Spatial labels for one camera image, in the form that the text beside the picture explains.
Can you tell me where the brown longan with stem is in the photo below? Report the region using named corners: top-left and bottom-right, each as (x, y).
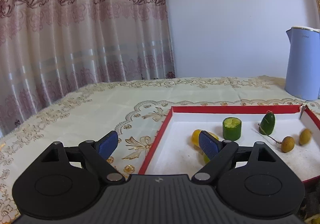
top-left (258, 124), bottom-right (295, 153)

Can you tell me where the green cucumber end piece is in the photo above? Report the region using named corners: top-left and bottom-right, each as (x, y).
top-left (259, 111), bottom-right (276, 135)

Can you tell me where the green cucumber cylinder piece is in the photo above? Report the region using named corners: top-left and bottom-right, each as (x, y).
top-left (222, 117), bottom-right (242, 141)

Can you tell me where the yellow brown longan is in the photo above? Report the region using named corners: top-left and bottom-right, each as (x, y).
top-left (299, 129), bottom-right (312, 145)

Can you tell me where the yellow pepper piece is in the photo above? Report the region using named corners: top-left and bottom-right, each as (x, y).
top-left (191, 129), bottom-right (219, 147)

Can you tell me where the green round fruit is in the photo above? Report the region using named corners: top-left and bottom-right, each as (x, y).
top-left (203, 154), bottom-right (210, 164)

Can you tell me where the red shallow cardboard tray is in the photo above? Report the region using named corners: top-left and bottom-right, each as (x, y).
top-left (139, 105), bottom-right (319, 181)

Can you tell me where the cream embroidered tablecloth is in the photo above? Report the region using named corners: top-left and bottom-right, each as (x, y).
top-left (0, 75), bottom-right (320, 224)

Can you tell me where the blue electric kettle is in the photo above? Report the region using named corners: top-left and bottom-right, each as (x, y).
top-left (285, 26), bottom-right (320, 100)

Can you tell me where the patterned pink curtain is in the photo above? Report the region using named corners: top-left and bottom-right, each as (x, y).
top-left (1, 0), bottom-right (175, 136)

